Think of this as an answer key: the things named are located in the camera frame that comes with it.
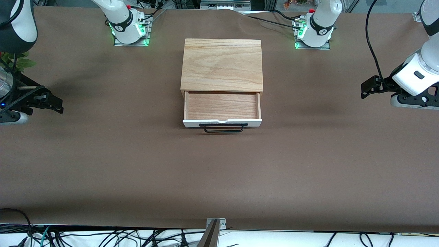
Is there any white-fronted wooden drawer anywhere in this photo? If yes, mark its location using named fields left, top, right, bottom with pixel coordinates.
left=182, top=91, right=263, bottom=133

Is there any wooden drawer cabinet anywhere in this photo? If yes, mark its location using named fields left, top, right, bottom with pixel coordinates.
left=180, top=38, right=264, bottom=100

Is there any red rose bouquet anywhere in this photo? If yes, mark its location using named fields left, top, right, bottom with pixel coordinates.
left=0, top=51, right=37, bottom=73

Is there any brown table cover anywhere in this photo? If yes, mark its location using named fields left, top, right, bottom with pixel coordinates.
left=0, top=6, right=439, bottom=234

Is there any small metal mounting plate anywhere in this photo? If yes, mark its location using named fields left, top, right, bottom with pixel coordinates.
left=206, top=218, right=226, bottom=230

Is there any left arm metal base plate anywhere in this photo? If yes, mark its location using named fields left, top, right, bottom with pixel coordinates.
left=294, top=17, right=331, bottom=50

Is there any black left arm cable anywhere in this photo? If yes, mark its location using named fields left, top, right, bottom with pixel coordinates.
left=365, top=0, right=387, bottom=83

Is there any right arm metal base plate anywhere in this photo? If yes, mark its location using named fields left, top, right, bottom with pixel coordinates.
left=114, top=15, right=152, bottom=46

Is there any short black table cable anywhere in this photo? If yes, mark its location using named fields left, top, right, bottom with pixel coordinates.
left=270, top=10, right=297, bottom=21

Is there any long black table cable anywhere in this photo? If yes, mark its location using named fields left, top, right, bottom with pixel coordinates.
left=245, top=15, right=302, bottom=30

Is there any black looped floor cable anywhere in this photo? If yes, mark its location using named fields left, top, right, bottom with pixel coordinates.
left=0, top=208, right=33, bottom=247

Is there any teal cable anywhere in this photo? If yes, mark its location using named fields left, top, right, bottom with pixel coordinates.
left=40, top=226, right=51, bottom=247

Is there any grey metal frame panel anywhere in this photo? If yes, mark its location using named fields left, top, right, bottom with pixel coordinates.
left=200, top=0, right=251, bottom=10

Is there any grey metal camera pole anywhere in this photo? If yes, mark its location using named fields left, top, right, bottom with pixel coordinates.
left=197, top=220, right=220, bottom=247

